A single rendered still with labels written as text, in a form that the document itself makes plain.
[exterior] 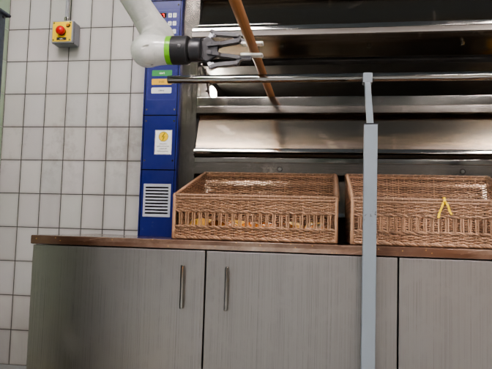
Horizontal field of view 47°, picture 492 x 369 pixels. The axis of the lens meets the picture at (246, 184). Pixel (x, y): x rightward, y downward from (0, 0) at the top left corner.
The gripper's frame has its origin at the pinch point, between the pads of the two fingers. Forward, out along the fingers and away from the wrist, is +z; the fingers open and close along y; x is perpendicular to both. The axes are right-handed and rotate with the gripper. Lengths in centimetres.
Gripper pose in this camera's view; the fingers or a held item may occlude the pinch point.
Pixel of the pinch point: (252, 49)
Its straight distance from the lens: 185.4
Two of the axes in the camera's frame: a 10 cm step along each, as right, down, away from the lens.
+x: -1.5, -0.8, -9.9
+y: -0.4, 10.0, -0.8
